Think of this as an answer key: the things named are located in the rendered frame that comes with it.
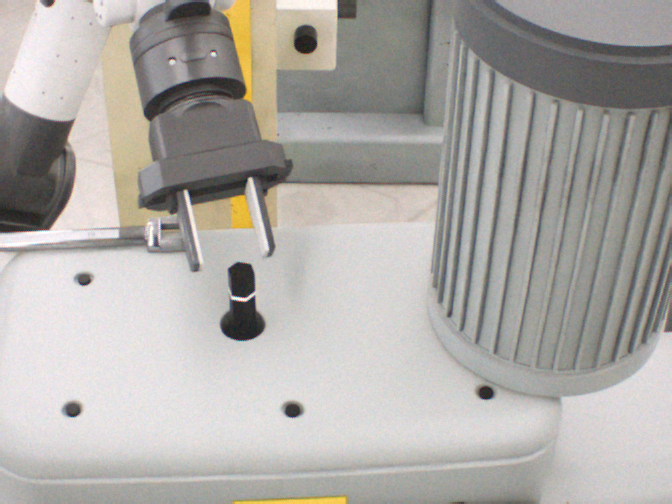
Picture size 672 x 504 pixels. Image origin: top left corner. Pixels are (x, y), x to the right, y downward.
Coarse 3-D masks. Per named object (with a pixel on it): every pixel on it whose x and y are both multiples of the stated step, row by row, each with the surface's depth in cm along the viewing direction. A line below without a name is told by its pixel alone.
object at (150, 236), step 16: (160, 224) 106; (176, 224) 106; (0, 240) 104; (16, 240) 104; (32, 240) 104; (48, 240) 104; (64, 240) 104; (80, 240) 104; (96, 240) 104; (112, 240) 104; (128, 240) 104; (144, 240) 104; (160, 240) 104; (176, 240) 104
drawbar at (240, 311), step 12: (240, 264) 95; (228, 276) 95; (240, 276) 94; (252, 276) 94; (240, 288) 94; (252, 288) 95; (252, 300) 96; (240, 312) 96; (252, 312) 97; (240, 324) 97; (252, 324) 98; (240, 336) 98; (252, 336) 98
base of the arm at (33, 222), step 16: (64, 160) 137; (64, 176) 136; (64, 192) 137; (0, 208) 138; (48, 208) 138; (64, 208) 139; (0, 224) 137; (16, 224) 138; (32, 224) 140; (48, 224) 140
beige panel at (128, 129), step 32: (256, 0) 274; (128, 32) 276; (256, 32) 280; (128, 64) 282; (256, 64) 286; (128, 96) 289; (256, 96) 292; (128, 128) 295; (128, 160) 302; (128, 192) 309; (128, 224) 316; (224, 224) 319
